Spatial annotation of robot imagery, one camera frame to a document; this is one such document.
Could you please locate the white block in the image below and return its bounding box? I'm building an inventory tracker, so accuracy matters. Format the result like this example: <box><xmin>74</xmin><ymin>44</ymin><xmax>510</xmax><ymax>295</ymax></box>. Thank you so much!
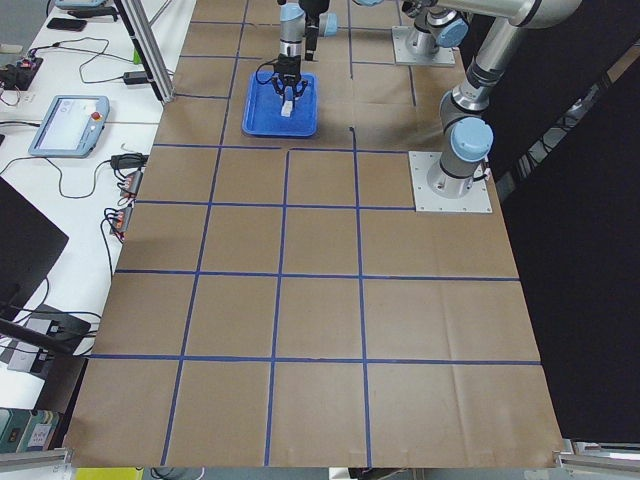
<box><xmin>280</xmin><ymin>101</ymin><xmax>294</xmax><ymax>118</ymax></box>

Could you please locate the blue plastic tray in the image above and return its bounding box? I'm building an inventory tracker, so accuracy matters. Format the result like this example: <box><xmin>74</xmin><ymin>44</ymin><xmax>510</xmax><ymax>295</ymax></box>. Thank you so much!
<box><xmin>242</xmin><ymin>71</ymin><xmax>319</xmax><ymax>138</ymax></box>

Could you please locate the black power adapter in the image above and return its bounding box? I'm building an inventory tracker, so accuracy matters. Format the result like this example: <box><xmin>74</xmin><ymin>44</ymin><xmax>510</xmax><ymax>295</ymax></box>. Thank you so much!
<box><xmin>122</xmin><ymin>71</ymin><xmax>149</xmax><ymax>85</ymax></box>

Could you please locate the orange adapter upper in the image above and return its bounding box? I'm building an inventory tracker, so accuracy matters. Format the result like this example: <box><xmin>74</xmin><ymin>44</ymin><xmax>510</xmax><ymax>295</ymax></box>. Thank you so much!
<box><xmin>119</xmin><ymin>170</ymin><xmax>143</xmax><ymax>197</ymax></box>

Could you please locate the orange adapter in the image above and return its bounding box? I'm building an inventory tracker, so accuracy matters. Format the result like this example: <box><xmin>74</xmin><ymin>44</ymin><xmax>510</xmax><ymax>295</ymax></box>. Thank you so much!
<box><xmin>119</xmin><ymin>170</ymin><xmax>143</xmax><ymax>197</ymax></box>
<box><xmin>105</xmin><ymin>205</ymin><xmax>133</xmax><ymax>237</ymax></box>

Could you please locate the orange adapter lower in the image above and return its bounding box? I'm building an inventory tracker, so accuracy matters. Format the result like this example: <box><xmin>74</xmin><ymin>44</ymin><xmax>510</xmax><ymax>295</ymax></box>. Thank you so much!
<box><xmin>105</xmin><ymin>205</ymin><xmax>133</xmax><ymax>237</ymax></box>

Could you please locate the teach pendant with screen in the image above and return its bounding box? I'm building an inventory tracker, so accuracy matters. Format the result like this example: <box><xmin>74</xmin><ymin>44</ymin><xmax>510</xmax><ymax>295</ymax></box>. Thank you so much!
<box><xmin>28</xmin><ymin>95</ymin><xmax>110</xmax><ymax>158</ymax></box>

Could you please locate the black smartphone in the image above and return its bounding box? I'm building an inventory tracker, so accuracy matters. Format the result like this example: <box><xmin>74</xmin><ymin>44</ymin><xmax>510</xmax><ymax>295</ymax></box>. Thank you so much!
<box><xmin>46</xmin><ymin>17</ymin><xmax>87</xmax><ymax>32</ymax></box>

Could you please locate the brown paper table cover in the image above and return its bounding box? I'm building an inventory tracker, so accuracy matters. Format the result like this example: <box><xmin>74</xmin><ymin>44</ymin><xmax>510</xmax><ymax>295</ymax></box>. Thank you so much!
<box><xmin>65</xmin><ymin>1</ymin><xmax>562</xmax><ymax>468</ymax></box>

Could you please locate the black monitor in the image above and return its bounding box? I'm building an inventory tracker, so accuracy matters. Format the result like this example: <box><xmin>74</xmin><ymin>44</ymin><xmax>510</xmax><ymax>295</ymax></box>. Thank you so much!
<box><xmin>1</xmin><ymin>179</ymin><xmax>69</xmax><ymax>320</ymax></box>

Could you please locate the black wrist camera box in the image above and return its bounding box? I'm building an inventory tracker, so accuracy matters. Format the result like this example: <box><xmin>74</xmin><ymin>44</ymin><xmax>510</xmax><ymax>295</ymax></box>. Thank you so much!
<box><xmin>304</xmin><ymin>23</ymin><xmax>319</xmax><ymax>61</ymax></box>

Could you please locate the aluminium frame post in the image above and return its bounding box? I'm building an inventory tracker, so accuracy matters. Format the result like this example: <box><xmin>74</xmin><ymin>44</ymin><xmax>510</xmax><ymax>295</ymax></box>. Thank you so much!
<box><xmin>114</xmin><ymin>0</ymin><xmax>175</xmax><ymax>105</ymax></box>

